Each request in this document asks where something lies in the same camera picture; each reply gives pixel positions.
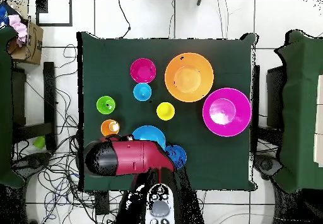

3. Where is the yellow cup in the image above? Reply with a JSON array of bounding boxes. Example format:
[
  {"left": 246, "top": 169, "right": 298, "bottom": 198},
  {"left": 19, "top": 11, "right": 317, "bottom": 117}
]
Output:
[{"left": 156, "top": 102, "right": 175, "bottom": 122}]

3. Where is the large orange bowl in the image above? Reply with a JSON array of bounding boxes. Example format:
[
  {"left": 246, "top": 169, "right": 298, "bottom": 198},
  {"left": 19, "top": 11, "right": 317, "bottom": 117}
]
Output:
[{"left": 164, "top": 52, "right": 214, "bottom": 103}]

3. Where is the medium blue bowl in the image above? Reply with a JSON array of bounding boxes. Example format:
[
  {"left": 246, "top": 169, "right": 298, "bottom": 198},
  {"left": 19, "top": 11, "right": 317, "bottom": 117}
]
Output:
[{"left": 131, "top": 124, "right": 167, "bottom": 150}]

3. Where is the blue cup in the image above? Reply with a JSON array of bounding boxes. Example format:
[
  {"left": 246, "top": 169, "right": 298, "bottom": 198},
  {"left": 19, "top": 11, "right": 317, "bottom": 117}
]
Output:
[{"left": 132, "top": 82, "right": 153, "bottom": 102}]

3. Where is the small dark blue bowl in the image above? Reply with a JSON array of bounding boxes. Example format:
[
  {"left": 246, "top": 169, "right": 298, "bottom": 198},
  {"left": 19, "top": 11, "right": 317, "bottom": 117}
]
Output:
[{"left": 164, "top": 144, "right": 188, "bottom": 170}]

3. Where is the small crimson bowl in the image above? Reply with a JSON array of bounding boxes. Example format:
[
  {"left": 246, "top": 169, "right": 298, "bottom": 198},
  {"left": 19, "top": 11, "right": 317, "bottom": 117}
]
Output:
[{"left": 129, "top": 57, "right": 157, "bottom": 84}]

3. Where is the orange cup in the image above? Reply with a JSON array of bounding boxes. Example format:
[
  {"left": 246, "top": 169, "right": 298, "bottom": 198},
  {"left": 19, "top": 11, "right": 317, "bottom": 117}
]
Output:
[{"left": 100, "top": 119, "right": 121, "bottom": 138}]

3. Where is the green cup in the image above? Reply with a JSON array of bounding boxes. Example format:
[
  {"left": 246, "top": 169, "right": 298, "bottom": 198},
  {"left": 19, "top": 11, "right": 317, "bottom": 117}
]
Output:
[{"left": 96, "top": 95, "right": 117, "bottom": 115}]

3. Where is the large magenta bowl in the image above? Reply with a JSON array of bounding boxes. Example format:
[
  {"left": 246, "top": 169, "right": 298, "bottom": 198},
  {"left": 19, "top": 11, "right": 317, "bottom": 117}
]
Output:
[{"left": 202, "top": 87, "right": 252, "bottom": 138}]

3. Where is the dark green table cloth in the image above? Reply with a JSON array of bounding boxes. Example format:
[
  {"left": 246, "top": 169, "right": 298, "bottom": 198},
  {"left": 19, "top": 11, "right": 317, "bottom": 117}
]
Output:
[{"left": 76, "top": 31, "right": 258, "bottom": 192}]

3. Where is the dark grey stand base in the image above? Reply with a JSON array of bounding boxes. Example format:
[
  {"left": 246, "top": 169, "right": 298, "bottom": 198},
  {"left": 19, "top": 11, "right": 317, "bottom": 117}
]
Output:
[{"left": 253, "top": 154, "right": 283, "bottom": 182}]

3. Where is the small green plastic object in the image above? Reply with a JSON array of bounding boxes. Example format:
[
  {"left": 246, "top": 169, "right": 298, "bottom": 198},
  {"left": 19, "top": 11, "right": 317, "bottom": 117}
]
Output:
[{"left": 33, "top": 136, "right": 46, "bottom": 150}]

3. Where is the black stand base with knob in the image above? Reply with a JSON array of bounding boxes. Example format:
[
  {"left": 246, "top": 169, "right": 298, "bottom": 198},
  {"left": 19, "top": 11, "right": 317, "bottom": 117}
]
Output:
[{"left": 11, "top": 152, "right": 52, "bottom": 178}]

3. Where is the cardboard box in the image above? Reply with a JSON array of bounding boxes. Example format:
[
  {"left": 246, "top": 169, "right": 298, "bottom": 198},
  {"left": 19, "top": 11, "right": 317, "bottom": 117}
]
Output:
[{"left": 6, "top": 19, "right": 44, "bottom": 66}]

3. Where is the white box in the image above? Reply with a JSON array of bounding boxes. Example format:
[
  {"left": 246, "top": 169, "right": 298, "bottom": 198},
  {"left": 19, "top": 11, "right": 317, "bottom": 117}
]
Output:
[{"left": 313, "top": 74, "right": 323, "bottom": 168}]

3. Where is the pink cloth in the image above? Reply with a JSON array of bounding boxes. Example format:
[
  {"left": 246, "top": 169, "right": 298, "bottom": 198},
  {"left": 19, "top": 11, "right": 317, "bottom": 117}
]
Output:
[{"left": 8, "top": 14, "right": 28, "bottom": 48}]

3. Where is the black cable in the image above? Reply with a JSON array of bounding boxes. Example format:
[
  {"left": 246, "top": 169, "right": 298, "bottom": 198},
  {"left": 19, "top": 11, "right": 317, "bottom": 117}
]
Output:
[{"left": 117, "top": 0, "right": 131, "bottom": 39}]

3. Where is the tangle of black cables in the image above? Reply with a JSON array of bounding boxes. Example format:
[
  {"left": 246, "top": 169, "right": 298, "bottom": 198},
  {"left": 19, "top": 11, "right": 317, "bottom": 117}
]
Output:
[{"left": 12, "top": 43, "right": 132, "bottom": 224}]

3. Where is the black square frame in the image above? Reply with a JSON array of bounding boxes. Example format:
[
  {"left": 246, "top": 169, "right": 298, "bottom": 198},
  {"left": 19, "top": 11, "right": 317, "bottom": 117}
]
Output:
[{"left": 35, "top": 0, "right": 73, "bottom": 27}]

